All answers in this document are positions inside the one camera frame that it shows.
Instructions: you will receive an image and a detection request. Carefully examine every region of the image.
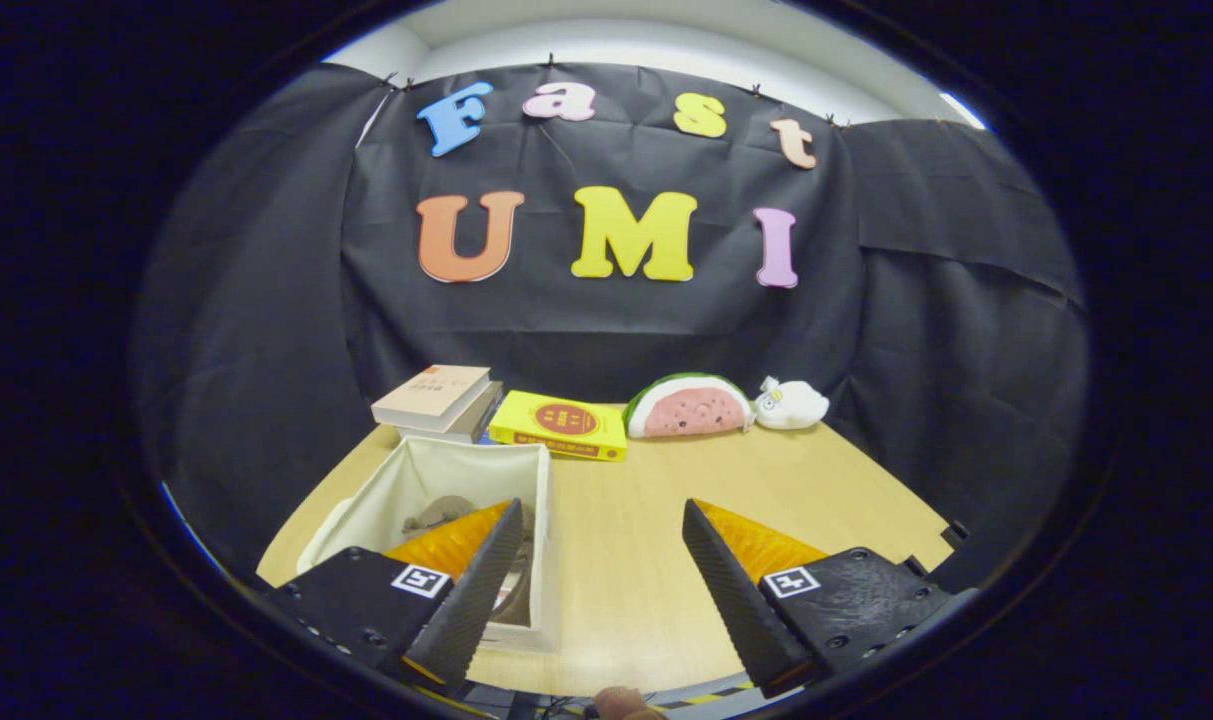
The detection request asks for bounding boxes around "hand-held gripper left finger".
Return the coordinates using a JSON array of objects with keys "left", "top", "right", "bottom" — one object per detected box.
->
[{"left": 264, "top": 498, "right": 525, "bottom": 693}]

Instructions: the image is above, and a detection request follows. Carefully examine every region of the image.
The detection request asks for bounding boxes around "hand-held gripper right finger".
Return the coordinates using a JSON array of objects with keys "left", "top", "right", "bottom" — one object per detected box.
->
[{"left": 680, "top": 498, "right": 971, "bottom": 701}]

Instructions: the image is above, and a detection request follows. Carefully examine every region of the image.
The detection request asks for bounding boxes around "cream fabric storage box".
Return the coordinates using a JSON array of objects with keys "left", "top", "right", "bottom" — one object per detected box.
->
[{"left": 296, "top": 435, "right": 557, "bottom": 653}]

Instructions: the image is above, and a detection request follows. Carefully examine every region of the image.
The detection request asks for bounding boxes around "grey book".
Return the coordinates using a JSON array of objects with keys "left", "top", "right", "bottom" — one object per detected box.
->
[{"left": 398, "top": 380, "right": 505, "bottom": 444}]

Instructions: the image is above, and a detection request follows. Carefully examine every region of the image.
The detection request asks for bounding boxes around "yellow book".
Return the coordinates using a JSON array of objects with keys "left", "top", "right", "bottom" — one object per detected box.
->
[{"left": 487, "top": 390, "right": 629, "bottom": 463}]

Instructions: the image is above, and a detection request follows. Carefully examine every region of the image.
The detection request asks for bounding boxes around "watermelon slice plush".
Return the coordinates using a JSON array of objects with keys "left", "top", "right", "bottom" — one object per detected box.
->
[{"left": 623, "top": 373, "right": 755, "bottom": 439}]

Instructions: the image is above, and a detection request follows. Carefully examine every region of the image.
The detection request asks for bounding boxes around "white plush toy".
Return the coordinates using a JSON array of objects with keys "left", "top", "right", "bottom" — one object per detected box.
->
[{"left": 754, "top": 376, "right": 831, "bottom": 432}]

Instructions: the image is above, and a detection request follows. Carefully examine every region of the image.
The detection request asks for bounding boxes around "beige book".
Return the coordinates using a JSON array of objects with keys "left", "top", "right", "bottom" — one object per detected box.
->
[{"left": 371, "top": 365, "right": 493, "bottom": 433}]

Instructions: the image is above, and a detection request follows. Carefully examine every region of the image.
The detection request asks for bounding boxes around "small ceiling light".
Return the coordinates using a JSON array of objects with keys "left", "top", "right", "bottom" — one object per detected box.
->
[{"left": 938, "top": 90, "right": 989, "bottom": 131}]

